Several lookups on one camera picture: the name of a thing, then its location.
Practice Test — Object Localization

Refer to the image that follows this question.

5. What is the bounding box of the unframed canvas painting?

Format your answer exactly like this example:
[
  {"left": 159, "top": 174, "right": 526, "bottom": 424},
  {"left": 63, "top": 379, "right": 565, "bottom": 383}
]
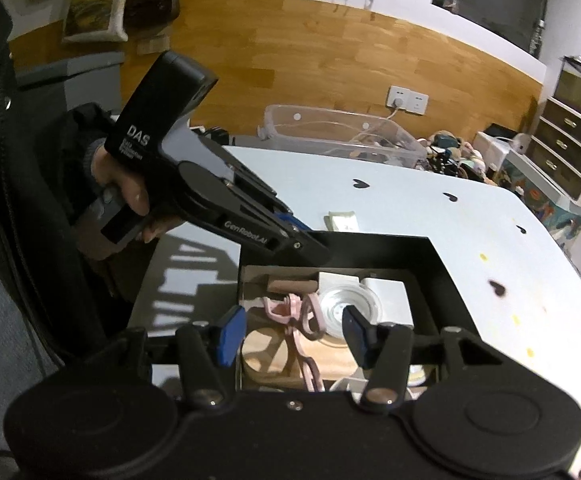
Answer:
[{"left": 62, "top": 0, "right": 134, "bottom": 44}]

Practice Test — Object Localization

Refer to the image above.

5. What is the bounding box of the brown wooden cylinder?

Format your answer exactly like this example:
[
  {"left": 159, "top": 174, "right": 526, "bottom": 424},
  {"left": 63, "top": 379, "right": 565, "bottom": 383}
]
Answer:
[{"left": 268, "top": 280, "right": 317, "bottom": 293}]

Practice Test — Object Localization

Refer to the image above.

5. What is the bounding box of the clear plastic cup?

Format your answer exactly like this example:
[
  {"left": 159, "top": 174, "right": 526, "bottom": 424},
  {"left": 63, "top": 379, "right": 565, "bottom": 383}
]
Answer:
[{"left": 319, "top": 285, "right": 382, "bottom": 349}]

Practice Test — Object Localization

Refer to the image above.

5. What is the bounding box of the white wall outlet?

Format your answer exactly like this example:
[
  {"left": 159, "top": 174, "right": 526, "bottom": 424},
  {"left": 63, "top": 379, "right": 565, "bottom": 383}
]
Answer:
[{"left": 387, "top": 85, "right": 429, "bottom": 114}]

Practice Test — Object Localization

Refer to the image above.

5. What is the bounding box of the colourful patterned box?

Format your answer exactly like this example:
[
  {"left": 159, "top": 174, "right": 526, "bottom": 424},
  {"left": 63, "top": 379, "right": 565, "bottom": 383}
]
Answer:
[{"left": 494, "top": 149, "right": 581, "bottom": 248}]

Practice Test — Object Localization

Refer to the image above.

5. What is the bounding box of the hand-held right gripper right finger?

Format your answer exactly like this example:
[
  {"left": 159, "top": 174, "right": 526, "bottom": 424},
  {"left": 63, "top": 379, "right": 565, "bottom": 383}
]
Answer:
[{"left": 343, "top": 306, "right": 503, "bottom": 409}]

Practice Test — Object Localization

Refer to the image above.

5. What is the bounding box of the round wooden disc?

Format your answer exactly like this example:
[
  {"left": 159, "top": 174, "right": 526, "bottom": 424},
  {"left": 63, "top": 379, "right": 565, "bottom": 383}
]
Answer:
[{"left": 242, "top": 310, "right": 302, "bottom": 389}]

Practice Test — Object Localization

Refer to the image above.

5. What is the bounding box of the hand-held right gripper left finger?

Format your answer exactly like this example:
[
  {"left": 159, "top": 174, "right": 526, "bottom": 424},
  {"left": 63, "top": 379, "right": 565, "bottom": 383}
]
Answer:
[{"left": 103, "top": 305, "right": 247, "bottom": 409}]

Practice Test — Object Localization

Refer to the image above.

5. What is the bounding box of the grey low cabinet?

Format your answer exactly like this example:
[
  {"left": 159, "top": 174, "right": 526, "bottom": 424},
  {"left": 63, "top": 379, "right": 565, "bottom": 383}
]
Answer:
[{"left": 14, "top": 51, "right": 124, "bottom": 127}]

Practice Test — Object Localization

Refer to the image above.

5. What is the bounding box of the small white green packet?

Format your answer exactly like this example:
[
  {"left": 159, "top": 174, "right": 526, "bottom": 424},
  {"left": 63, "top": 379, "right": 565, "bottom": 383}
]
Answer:
[{"left": 324, "top": 209, "right": 359, "bottom": 234}]

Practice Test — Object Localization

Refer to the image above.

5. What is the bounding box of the small white block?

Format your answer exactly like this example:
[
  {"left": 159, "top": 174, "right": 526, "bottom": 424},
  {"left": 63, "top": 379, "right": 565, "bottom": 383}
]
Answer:
[{"left": 317, "top": 272, "right": 362, "bottom": 292}]

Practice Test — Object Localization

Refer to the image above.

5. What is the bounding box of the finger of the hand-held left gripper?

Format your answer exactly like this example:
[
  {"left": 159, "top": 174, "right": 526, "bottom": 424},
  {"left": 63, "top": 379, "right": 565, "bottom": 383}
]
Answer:
[
  {"left": 228, "top": 157, "right": 305, "bottom": 235},
  {"left": 203, "top": 207, "right": 332, "bottom": 267}
]

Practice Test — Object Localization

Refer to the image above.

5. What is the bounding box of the person's left forearm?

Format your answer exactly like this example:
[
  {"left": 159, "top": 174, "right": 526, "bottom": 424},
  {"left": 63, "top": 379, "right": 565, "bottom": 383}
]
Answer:
[{"left": 67, "top": 102, "right": 117, "bottom": 182}]

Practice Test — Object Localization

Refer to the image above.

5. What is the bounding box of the clear plastic storage bin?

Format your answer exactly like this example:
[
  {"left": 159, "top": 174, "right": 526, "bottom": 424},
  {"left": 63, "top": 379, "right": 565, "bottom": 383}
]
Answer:
[{"left": 262, "top": 104, "right": 429, "bottom": 169}]

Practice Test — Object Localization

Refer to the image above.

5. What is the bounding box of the person's left hand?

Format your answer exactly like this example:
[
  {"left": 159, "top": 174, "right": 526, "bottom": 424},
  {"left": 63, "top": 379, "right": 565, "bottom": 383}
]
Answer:
[{"left": 93, "top": 147, "right": 172, "bottom": 244}]

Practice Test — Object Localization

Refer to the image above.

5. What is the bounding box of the person's dark jacket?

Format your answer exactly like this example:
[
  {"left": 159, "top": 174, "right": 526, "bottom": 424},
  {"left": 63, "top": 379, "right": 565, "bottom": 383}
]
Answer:
[{"left": 0, "top": 0, "right": 138, "bottom": 366}]

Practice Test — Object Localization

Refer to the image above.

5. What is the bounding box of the white plug cable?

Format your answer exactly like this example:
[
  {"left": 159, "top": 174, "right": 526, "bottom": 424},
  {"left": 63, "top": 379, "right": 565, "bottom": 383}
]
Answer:
[{"left": 357, "top": 102, "right": 402, "bottom": 141}]

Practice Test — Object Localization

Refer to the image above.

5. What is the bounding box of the drawer cabinet with dark drawers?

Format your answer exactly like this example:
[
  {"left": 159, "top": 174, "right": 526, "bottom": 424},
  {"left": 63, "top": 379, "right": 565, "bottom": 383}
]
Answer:
[{"left": 524, "top": 95, "right": 581, "bottom": 207}]

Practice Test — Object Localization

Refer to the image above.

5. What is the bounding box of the dark framed picture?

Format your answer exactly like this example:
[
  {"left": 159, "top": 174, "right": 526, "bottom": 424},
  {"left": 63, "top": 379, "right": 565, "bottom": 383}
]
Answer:
[{"left": 124, "top": 0, "right": 180, "bottom": 27}]

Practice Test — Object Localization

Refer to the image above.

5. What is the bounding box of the black storage box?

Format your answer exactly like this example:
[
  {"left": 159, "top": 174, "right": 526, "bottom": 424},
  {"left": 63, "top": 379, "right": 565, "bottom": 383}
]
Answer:
[{"left": 238, "top": 230, "right": 472, "bottom": 396}]

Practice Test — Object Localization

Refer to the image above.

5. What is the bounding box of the white rectangular block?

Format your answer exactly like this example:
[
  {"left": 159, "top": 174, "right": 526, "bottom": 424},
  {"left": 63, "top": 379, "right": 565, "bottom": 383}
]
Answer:
[{"left": 367, "top": 277, "right": 414, "bottom": 330}]

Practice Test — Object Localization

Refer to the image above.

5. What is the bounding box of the round metal tin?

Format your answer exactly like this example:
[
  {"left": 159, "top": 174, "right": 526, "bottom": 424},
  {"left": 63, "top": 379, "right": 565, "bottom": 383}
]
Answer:
[{"left": 407, "top": 364, "right": 439, "bottom": 387}]

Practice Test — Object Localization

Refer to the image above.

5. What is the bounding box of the pile of small trinkets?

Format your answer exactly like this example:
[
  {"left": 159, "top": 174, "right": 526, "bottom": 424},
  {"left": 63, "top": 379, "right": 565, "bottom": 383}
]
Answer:
[{"left": 417, "top": 130, "right": 497, "bottom": 182}]

